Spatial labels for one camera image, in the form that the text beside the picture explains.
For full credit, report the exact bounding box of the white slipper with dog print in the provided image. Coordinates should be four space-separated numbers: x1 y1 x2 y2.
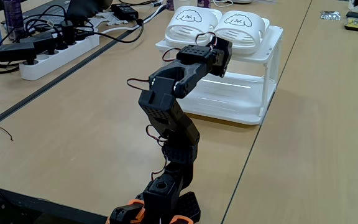
213 10 270 56
165 6 223 47

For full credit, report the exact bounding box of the white shoe rack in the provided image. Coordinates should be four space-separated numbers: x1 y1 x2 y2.
155 25 284 126

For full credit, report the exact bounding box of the white paper cup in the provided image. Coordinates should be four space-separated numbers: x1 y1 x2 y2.
173 0 192 9

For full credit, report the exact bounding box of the black power adapter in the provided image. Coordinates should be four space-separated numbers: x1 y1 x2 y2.
110 2 139 21

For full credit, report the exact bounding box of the silver foil wrapper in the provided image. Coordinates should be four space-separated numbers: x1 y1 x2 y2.
320 10 342 21

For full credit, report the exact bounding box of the white printed plastic part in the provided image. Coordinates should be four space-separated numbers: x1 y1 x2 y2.
87 11 129 30

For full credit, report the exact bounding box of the black power plug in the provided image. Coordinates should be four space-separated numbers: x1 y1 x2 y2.
60 20 76 46

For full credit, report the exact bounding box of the white power strip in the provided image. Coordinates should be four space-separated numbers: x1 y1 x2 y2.
19 33 101 82

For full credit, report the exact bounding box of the black plug-in adapter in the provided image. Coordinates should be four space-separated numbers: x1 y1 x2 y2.
20 32 55 55
0 42 37 66

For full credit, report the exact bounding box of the tall purple drink can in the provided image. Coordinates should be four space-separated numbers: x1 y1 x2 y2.
3 0 26 41

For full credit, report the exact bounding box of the thin white coiled cable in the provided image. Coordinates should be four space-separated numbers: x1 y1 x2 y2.
212 0 234 9

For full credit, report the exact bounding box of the black cable with connector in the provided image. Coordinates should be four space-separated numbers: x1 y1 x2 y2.
73 18 145 44

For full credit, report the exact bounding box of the white power cable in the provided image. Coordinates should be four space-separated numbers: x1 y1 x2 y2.
99 2 167 35

